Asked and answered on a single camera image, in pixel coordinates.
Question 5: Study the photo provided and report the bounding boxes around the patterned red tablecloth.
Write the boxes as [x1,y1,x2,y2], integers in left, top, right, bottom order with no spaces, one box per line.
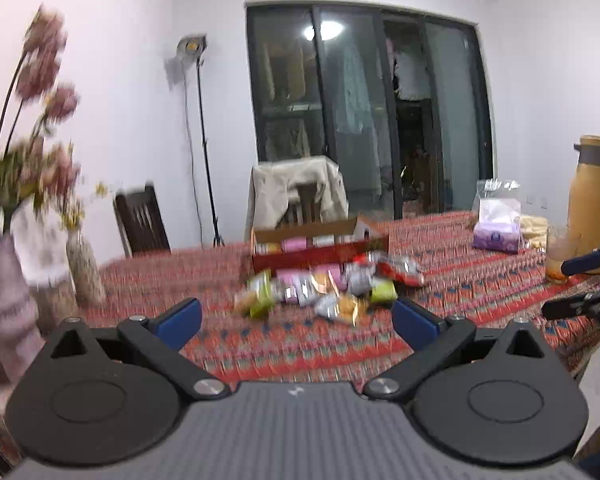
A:
[0,210,600,467]

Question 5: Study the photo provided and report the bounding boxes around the pink flower bouquet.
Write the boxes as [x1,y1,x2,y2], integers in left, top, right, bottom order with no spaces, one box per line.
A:
[0,5,87,242]

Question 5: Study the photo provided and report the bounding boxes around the glass cup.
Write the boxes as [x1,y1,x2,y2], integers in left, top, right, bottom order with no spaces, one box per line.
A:
[545,226,579,286]

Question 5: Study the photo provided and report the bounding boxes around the beige jacket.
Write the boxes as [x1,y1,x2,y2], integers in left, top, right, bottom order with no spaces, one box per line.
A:
[245,156,350,242]

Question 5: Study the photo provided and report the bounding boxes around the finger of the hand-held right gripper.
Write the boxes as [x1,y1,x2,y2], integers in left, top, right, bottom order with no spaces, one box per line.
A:
[561,238,600,277]
[541,279,600,332]

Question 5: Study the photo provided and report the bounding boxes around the pale yellow cloth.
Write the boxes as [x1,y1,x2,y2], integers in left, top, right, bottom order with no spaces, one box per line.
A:
[517,214,552,252]

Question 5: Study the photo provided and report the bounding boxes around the white paper wrap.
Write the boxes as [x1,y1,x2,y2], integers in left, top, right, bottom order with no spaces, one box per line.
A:
[11,204,72,288]

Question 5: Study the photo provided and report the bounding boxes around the large patterned vase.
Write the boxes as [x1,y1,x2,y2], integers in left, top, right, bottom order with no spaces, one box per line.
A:
[0,232,47,397]

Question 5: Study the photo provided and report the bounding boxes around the red cardboard box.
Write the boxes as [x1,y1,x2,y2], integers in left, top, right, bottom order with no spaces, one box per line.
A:
[251,216,390,274]

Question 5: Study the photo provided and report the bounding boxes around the purple tissue pack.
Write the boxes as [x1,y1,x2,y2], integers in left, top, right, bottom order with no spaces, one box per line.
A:
[472,200,524,254]

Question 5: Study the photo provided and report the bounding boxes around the wooden chair with jacket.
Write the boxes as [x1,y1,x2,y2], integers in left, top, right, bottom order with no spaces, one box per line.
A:
[277,182,327,228]

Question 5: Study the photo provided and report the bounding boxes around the pile of assorted snack packets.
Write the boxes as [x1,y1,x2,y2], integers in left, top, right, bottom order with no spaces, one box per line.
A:
[234,251,427,327]

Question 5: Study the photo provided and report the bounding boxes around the dark wooden chair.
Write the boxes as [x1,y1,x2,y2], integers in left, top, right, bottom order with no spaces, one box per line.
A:
[113,185,172,259]

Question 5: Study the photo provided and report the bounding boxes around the black framed glass sliding door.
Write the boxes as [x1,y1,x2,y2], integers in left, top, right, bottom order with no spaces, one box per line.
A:
[245,1,496,221]

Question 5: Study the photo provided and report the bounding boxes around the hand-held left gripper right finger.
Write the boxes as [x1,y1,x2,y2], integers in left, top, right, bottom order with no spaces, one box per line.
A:
[363,297,557,402]

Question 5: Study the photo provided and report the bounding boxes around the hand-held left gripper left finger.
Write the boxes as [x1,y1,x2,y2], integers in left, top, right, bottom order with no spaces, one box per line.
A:
[46,297,231,402]

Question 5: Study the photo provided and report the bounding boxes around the yellow thermos jug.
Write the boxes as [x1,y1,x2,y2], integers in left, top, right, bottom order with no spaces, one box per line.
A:
[567,135,600,274]

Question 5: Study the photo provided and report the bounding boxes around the studio light on stand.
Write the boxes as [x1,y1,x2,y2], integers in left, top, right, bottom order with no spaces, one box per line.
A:
[175,33,227,247]

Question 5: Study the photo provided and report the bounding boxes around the small speckled vase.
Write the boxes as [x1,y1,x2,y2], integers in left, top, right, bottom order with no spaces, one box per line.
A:
[65,230,107,306]

